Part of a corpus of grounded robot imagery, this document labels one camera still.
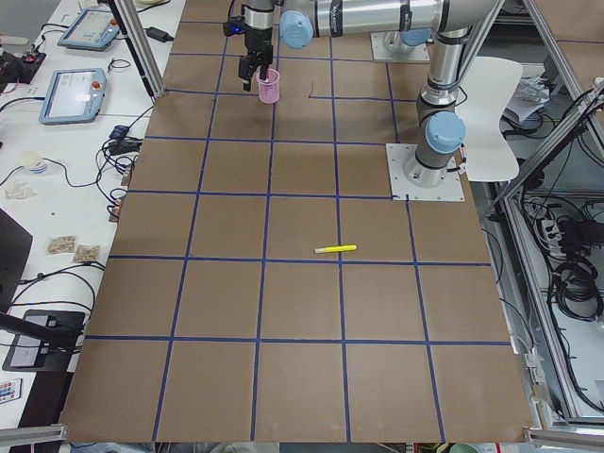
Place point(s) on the teach pendant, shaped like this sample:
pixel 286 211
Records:
pixel 93 30
pixel 73 97

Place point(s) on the yellow pen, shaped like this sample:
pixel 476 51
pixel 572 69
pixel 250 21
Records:
pixel 335 249

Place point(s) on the far teach pendant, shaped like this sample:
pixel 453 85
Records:
pixel 93 30

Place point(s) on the small remote control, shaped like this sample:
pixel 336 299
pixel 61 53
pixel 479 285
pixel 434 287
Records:
pixel 10 390

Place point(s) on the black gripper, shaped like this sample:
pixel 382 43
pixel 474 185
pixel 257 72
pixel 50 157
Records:
pixel 258 41

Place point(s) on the black monitor stand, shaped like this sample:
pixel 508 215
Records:
pixel 44 340

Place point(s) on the pink mesh cup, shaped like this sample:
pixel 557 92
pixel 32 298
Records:
pixel 270 94

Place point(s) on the white plastic chair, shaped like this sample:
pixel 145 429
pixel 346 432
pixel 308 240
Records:
pixel 489 84

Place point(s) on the black power adapter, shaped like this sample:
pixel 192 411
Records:
pixel 158 34

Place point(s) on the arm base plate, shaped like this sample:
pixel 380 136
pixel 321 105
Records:
pixel 410 181
pixel 380 54

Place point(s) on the aluminium frame post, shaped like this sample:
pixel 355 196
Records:
pixel 131 27

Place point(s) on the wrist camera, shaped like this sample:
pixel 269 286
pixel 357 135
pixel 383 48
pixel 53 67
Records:
pixel 234 26

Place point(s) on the near teach pendant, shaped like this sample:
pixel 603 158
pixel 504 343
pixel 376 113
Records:
pixel 73 97

